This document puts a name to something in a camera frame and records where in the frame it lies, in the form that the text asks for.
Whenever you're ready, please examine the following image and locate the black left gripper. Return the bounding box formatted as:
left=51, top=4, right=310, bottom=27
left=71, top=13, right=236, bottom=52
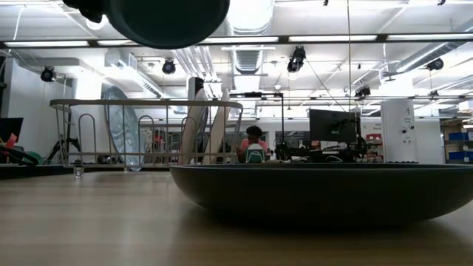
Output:
left=61, top=0, right=110, bottom=24

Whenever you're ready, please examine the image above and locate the long ceiling light rail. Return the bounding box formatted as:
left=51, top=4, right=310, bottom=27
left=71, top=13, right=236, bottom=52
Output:
left=0, top=33, right=473, bottom=48

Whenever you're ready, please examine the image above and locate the silver ceiling duct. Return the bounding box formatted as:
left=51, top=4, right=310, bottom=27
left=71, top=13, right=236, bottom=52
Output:
left=382, top=40, right=473, bottom=81

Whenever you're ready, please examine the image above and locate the black computer monitor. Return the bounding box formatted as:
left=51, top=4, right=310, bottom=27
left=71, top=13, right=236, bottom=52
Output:
left=309, top=109, right=358, bottom=146

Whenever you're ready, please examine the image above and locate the storage shelf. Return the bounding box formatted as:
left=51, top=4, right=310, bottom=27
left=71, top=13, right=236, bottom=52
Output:
left=441, top=117, right=473, bottom=166

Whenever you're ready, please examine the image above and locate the black flat panel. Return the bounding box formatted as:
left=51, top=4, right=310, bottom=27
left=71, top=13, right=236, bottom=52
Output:
left=0, top=117, right=24, bottom=144

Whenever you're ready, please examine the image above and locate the dark green deep bowl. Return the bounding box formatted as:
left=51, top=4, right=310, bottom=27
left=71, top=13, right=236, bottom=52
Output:
left=169, top=162, right=473, bottom=227

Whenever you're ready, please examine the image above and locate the ceiling air vent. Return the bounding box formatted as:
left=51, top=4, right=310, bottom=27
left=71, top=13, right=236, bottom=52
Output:
left=234, top=49, right=262, bottom=75

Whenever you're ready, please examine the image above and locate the light blue patterned plate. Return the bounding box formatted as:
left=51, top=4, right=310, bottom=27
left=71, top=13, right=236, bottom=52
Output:
left=102, top=85, right=144, bottom=172

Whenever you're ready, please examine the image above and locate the red patterned plate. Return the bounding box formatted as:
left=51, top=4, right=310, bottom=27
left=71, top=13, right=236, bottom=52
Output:
left=178, top=88, right=210, bottom=166

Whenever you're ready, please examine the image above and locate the white column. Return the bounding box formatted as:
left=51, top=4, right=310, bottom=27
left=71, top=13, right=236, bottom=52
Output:
left=187, top=76, right=205, bottom=103

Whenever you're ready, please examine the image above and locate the person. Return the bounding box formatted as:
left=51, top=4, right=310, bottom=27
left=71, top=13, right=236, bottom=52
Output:
left=236, top=124, right=271, bottom=164

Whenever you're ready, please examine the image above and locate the green glossy shallow bowl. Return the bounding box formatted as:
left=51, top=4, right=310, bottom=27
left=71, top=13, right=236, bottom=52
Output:
left=106, top=0, right=231, bottom=50

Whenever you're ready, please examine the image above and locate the wire dish rack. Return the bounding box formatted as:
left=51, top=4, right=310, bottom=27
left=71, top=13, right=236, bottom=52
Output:
left=49, top=98, right=244, bottom=179

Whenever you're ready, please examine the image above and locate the thin hanging cable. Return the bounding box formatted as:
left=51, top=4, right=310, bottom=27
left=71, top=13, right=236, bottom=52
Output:
left=347, top=0, right=352, bottom=112

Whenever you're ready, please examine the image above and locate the black ceiling camera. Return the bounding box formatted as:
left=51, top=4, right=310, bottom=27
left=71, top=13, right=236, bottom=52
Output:
left=161, top=58, right=177, bottom=75
left=286, top=46, right=307, bottom=74
left=39, top=65, right=57, bottom=83
left=354, top=84, right=372, bottom=99
left=426, top=58, right=445, bottom=72

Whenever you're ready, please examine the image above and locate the teal white chair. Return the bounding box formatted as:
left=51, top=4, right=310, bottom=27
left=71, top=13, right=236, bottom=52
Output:
left=245, top=143, right=267, bottom=164

